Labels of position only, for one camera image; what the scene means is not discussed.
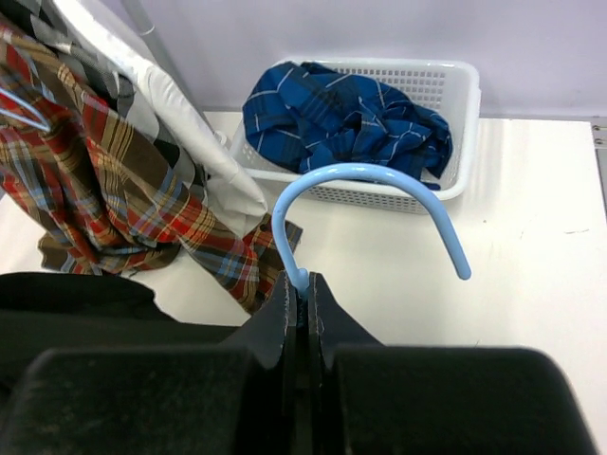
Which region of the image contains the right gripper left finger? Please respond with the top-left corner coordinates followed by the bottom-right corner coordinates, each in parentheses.
top-left (1, 283), bottom-right (291, 454)

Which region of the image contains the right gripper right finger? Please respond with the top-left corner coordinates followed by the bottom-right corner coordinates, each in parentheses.
top-left (307, 273), bottom-right (597, 454)

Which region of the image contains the blue hanger of black shirt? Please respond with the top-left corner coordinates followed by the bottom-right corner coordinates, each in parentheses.
top-left (271, 163), bottom-right (472, 327)

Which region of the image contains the blue plaid shirt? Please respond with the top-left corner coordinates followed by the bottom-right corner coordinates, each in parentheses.
top-left (243, 62), bottom-right (453, 179)

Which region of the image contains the red brown plaid shirt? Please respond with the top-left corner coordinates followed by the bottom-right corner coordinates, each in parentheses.
top-left (1, 21), bottom-right (283, 313)

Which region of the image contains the white shirt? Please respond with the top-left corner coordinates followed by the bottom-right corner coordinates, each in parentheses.
top-left (54, 1), bottom-right (267, 237)

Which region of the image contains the grey black checked shirt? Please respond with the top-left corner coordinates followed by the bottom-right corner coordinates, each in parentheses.
top-left (1, 0), bottom-right (205, 197)

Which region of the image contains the white plastic basket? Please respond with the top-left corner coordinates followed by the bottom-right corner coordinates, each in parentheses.
top-left (230, 58), bottom-right (481, 201)

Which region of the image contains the white and steel clothes rack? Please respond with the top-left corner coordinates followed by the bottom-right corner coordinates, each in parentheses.
top-left (122, 1), bottom-right (221, 147)

